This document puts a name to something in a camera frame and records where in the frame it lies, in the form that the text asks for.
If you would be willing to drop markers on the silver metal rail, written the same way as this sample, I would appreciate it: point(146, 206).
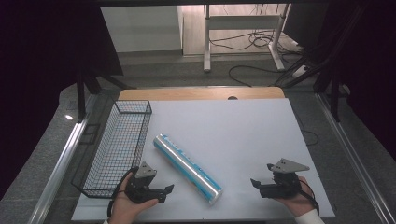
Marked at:
point(355, 161)
point(59, 165)

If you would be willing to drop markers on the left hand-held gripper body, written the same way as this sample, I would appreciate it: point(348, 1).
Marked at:
point(140, 186)

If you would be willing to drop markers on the black metal stand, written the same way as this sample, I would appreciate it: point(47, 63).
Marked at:
point(334, 93)

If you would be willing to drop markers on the person's left hand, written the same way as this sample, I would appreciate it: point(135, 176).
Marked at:
point(124, 207)

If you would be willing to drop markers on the black curtain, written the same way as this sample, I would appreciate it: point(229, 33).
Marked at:
point(40, 62)
point(370, 62)

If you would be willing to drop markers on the white table mat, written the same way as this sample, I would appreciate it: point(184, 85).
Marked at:
point(236, 140)

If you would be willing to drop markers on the person's right hand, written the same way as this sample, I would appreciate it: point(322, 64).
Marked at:
point(295, 202)

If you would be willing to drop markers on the white cabinet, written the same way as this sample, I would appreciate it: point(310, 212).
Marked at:
point(143, 28)

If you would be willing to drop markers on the blue and silver wrap roll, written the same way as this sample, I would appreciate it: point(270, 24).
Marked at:
point(187, 168)

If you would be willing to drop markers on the white desk frame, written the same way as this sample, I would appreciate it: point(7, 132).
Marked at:
point(207, 37)

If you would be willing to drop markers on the black tripod stand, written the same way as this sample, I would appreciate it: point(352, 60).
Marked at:
point(81, 93)

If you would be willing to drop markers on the white power strip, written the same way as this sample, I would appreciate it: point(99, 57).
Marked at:
point(300, 71)

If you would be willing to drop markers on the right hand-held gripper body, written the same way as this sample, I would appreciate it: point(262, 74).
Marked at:
point(281, 183)

